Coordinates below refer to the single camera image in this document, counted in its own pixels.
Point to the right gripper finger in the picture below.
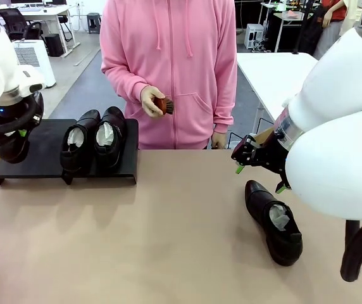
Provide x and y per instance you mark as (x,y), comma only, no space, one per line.
(284,183)
(247,152)

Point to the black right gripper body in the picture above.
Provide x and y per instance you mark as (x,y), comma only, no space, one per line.
(271,155)

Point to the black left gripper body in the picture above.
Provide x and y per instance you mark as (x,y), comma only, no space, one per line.
(3,115)

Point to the wooden shoe brush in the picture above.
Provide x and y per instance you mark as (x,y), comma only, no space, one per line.
(166,106)

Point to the person's right forearm pink sleeve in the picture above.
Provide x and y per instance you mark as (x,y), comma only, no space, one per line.
(121,79)

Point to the person's left forearm pink sleeve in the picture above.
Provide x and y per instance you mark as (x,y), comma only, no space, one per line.
(227,107)

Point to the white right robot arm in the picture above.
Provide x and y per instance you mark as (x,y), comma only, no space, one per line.
(342,158)

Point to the black shoe stand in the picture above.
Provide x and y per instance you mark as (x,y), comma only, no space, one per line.
(45,149)

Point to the person's left hand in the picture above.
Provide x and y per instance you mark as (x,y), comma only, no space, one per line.
(218,141)

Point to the person's right hand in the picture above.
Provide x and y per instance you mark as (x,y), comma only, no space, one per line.
(149,101)

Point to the white paper shoe stuffing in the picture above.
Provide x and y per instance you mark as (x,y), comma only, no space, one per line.
(75,137)
(105,134)
(279,218)
(10,133)

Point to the cardboard box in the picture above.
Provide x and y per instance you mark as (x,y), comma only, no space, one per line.
(264,137)

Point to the white air purifier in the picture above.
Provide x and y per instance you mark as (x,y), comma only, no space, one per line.
(37,63)

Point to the white table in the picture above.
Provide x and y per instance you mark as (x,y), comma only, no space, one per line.
(269,82)

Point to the black computer tower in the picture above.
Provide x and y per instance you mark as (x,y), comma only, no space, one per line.
(54,44)

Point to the black office chair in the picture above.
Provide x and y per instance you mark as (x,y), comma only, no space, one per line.
(13,20)

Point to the white keyboard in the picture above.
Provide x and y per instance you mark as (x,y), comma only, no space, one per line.
(30,9)

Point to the white office desk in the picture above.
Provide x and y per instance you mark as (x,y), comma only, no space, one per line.
(51,12)

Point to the person torso in pink hoodie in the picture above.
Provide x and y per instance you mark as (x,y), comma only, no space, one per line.
(174,63)

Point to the white computer case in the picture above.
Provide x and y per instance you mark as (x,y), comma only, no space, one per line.
(254,36)

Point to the black draped table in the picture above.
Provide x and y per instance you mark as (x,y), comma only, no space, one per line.
(298,35)

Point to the grey stool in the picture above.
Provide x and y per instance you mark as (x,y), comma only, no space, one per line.
(94,22)

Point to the person in red shirt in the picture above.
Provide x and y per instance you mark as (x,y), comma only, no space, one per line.
(328,31)

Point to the pink cloth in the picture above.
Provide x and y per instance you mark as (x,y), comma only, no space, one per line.
(292,14)

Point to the cream garment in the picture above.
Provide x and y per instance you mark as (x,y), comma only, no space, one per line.
(352,12)

